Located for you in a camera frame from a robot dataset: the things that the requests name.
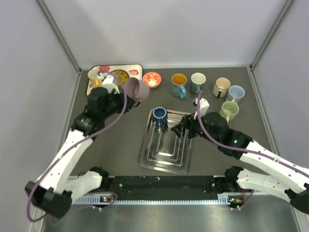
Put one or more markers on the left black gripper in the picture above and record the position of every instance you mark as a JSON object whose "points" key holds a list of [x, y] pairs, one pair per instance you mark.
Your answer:
{"points": [[130, 103]]}

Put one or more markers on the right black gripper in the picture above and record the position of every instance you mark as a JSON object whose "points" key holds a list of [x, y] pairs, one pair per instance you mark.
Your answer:
{"points": [[188, 122]]}

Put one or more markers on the purple mug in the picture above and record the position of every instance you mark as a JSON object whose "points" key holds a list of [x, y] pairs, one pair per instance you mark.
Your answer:
{"points": [[136, 89]]}

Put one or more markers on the dark blue mug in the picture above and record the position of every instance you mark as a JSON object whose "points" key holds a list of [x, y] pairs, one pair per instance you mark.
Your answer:
{"points": [[159, 118]]}

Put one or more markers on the light green mug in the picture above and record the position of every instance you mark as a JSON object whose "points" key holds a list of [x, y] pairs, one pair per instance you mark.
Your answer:
{"points": [[229, 110]]}

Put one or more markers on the teal mug white inside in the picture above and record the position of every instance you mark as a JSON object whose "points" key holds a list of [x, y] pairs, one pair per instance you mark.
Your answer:
{"points": [[198, 81]]}

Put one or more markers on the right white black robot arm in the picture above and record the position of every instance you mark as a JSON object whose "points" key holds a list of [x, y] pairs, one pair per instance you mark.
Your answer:
{"points": [[281, 178]]}

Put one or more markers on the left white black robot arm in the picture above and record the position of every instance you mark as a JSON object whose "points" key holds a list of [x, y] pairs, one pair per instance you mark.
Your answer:
{"points": [[53, 192]]}

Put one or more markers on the yellow white mug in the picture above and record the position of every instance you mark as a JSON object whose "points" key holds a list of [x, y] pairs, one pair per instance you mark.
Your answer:
{"points": [[94, 77]]}

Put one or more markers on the blue mug orange inside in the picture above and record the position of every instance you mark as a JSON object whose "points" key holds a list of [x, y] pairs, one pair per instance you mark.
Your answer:
{"points": [[179, 85]]}

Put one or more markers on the cream beige mug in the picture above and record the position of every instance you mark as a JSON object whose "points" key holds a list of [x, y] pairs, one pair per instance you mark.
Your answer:
{"points": [[221, 87]]}

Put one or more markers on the light blue mug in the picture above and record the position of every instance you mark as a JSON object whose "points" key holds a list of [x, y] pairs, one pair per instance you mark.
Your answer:
{"points": [[235, 94]]}

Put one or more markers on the silver metal tray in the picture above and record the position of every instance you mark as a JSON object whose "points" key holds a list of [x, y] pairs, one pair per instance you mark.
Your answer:
{"points": [[164, 151]]}

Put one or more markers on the yellow green patterned saucer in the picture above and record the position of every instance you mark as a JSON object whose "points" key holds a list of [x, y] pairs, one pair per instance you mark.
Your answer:
{"points": [[123, 75]]}

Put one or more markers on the white strawberry rectangular plate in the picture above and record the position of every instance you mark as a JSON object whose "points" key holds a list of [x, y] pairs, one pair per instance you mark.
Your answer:
{"points": [[134, 70]]}

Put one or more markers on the red patterned small bowl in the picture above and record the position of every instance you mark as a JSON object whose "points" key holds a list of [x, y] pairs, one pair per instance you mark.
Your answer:
{"points": [[152, 79]]}

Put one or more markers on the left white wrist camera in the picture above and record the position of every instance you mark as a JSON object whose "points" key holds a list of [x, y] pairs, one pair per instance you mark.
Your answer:
{"points": [[110, 81]]}

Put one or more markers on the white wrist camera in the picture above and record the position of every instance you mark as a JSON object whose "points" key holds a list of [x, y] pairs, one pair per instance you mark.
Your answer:
{"points": [[110, 81], [204, 105]]}

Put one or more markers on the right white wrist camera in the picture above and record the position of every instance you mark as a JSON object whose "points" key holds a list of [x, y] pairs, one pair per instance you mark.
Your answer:
{"points": [[204, 105]]}

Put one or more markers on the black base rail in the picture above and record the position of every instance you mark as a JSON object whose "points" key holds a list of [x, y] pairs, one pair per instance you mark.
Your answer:
{"points": [[160, 188]]}

